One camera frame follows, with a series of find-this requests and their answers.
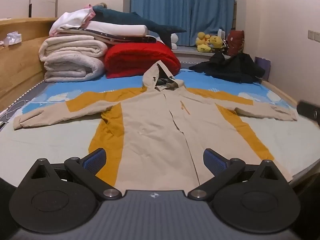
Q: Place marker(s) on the wooden headboard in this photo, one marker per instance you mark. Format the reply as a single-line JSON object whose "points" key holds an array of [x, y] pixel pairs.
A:
{"points": [[20, 62]]}

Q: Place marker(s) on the white folded quilt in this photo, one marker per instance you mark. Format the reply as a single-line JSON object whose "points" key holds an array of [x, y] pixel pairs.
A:
{"points": [[72, 58]]}

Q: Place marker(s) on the dark red bag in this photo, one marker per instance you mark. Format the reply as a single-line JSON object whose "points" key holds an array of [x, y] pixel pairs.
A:
{"points": [[235, 42]]}

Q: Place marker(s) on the wooden bed frame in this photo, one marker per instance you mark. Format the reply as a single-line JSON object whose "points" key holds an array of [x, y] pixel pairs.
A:
{"points": [[282, 92]]}

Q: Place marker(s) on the purple box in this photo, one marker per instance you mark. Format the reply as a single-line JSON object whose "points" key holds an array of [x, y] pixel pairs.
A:
{"points": [[262, 63]]}

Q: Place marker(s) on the wall switch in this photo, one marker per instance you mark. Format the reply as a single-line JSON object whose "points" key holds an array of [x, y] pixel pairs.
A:
{"points": [[314, 35]]}

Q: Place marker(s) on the beige and mustard hooded jacket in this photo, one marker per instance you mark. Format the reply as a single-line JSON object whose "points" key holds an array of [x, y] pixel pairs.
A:
{"points": [[155, 130]]}

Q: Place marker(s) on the blue curtain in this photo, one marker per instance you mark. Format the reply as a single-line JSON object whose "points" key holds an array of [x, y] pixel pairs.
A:
{"points": [[182, 7]]}

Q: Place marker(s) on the dark teal shark plush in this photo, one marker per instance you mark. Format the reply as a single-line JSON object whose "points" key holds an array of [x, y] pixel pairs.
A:
{"points": [[125, 17]]}

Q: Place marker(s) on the white and pink folded cloth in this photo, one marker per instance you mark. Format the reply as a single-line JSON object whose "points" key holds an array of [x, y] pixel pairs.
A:
{"points": [[72, 20]]}

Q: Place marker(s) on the black clothes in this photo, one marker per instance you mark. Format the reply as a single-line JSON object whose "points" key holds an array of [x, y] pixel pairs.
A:
{"points": [[232, 67]]}

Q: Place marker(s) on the red folded blanket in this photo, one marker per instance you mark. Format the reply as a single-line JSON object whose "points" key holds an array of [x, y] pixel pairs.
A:
{"points": [[140, 58]]}

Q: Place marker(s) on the white plush toy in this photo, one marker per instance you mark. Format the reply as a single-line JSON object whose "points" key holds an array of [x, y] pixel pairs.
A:
{"points": [[174, 41]]}

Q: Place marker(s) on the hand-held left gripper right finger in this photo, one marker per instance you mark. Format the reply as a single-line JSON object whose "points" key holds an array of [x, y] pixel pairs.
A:
{"points": [[214, 161]]}

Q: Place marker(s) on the yellow plush toys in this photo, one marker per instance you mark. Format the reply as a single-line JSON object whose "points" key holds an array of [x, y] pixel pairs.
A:
{"points": [[207, 42]]}

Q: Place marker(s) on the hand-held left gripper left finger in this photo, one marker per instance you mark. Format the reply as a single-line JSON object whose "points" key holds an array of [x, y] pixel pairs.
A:
{"points": [[94, 160]]}

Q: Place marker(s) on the white folded pillow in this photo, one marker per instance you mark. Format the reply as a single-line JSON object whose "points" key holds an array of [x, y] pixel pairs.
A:
{"points": [[117, 28]]}

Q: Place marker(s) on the tissue pack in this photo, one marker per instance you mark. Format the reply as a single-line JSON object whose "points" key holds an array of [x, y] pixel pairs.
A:
{"points": [[11, 38]]}

